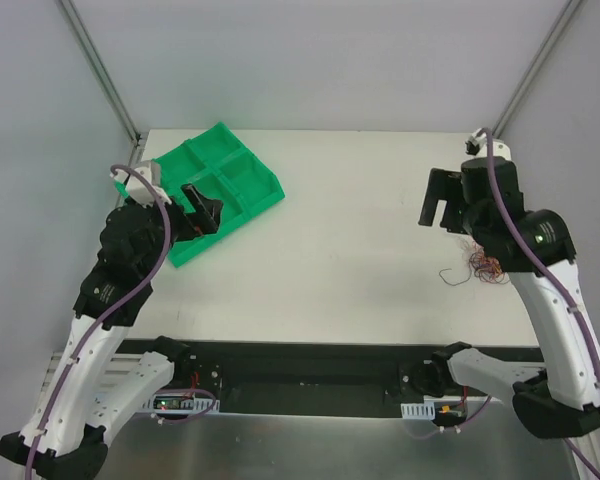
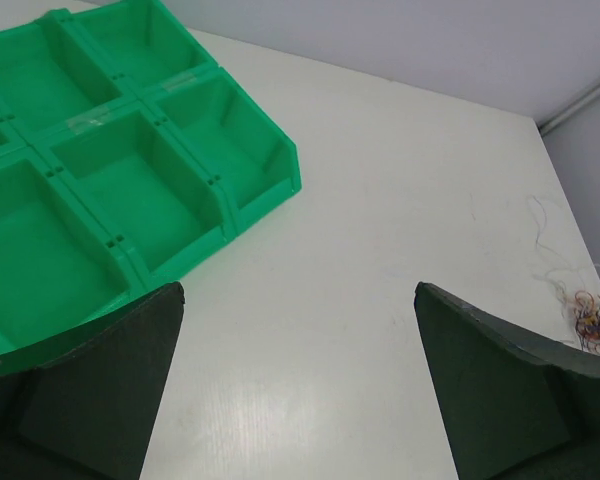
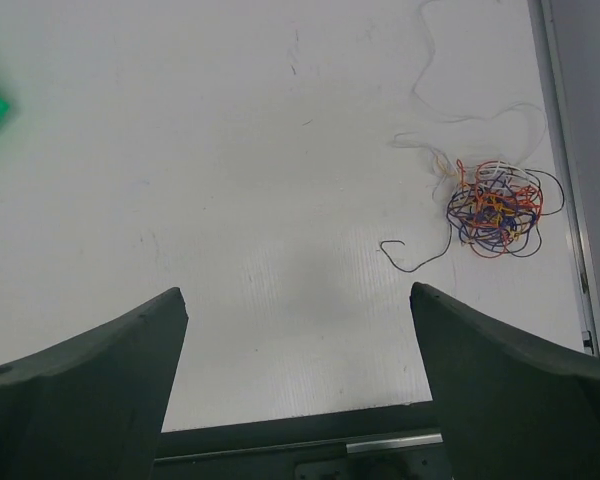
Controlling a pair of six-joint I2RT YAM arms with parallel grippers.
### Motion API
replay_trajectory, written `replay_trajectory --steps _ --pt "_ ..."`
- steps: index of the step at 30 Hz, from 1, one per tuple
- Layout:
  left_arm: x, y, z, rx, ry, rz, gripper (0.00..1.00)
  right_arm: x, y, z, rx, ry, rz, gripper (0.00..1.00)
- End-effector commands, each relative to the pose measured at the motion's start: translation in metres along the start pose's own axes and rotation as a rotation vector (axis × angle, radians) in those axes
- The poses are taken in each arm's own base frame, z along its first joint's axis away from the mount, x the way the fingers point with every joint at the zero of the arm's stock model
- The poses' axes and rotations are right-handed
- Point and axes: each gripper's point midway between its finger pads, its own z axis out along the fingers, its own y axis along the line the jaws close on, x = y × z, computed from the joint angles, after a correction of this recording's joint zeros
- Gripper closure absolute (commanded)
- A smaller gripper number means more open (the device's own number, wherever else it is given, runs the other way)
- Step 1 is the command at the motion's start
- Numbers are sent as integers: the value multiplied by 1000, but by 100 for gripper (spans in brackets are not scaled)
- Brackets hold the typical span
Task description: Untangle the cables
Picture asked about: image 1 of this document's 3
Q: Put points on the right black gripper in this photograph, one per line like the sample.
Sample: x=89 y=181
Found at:
x=450 y=195

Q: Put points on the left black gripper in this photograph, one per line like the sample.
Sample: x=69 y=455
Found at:
x=184 y=218

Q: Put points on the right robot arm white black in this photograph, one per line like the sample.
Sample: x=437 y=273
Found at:
x=560 y=398

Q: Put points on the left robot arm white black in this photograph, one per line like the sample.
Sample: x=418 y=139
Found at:
x=71 y=431

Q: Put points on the green compartment tray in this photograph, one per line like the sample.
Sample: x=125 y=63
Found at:
x=220 y=167

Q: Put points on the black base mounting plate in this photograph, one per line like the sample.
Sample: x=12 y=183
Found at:
x=360 y=381

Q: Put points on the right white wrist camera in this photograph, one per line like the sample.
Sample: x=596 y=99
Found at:
x=476 y=146

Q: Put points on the left white cable duct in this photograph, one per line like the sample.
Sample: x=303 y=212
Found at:
x=174 y=405

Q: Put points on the white cable duct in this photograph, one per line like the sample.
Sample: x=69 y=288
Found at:
x=174 y=405
x=425 y=411

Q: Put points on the left aluminium frame post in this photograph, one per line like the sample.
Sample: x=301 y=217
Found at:
x=97 y=66

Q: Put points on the aluminium frame post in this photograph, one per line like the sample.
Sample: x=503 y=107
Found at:
x=549 y=44
x=97 y=66

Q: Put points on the right aluminium frame post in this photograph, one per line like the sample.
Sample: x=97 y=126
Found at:
x=549 y=44

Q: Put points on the right white cable duct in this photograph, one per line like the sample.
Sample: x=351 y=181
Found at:
x=425 y=411

